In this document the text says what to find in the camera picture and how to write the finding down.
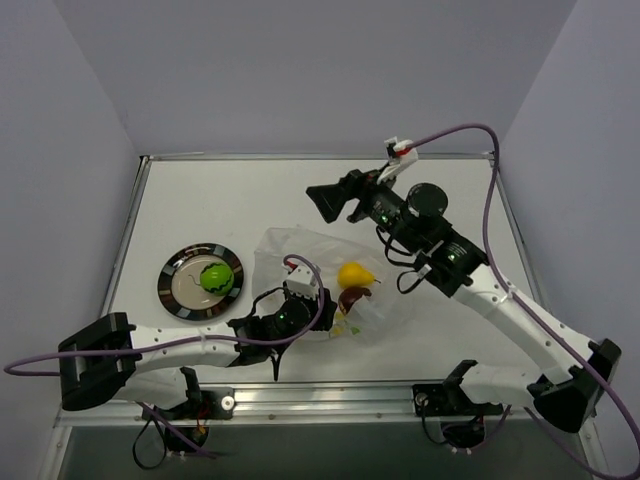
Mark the dark red fake fruit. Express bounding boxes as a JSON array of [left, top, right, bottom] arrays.
[[338, 286, 372, 316]]

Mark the yellow fake lemon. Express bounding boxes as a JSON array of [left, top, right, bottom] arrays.
[[337, 262, 380, 289]]

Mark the clear plastic bag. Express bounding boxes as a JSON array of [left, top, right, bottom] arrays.
[[251, 227, 416, 345]]

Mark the green fake lime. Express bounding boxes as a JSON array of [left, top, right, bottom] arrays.
[[199, 262, 235, 296]]

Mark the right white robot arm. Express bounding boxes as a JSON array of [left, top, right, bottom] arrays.
[[306, 170, 621, 433]]

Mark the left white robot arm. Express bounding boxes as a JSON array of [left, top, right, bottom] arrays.
[[58, 291, 337, 419]]

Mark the round plate with dark rim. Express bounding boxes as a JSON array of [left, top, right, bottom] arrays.
[[156, 243, 244, 322]]

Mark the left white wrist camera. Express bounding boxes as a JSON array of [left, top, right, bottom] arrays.
[[284, 265, 319, 300]]

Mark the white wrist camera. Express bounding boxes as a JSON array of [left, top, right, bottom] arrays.
[[284, 265, 319, 300], [377, 137, 419, 184]]

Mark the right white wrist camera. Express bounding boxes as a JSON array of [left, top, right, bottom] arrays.
[[377, 137, 419, 184]]

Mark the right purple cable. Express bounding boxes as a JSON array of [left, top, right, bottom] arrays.
[[404, 122, 640, 480]]

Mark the aluminium front rail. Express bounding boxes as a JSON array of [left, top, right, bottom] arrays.
[[54, 377, 599, 426]]

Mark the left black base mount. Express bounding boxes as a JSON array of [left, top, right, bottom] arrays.
[[144, 367, 236, 420]]

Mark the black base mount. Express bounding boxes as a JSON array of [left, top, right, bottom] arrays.
[[144, 367, 236, 420], [412, 383, 504, 417]]

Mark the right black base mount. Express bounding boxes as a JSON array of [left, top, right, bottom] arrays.
[[412, 383, 504, 417]]

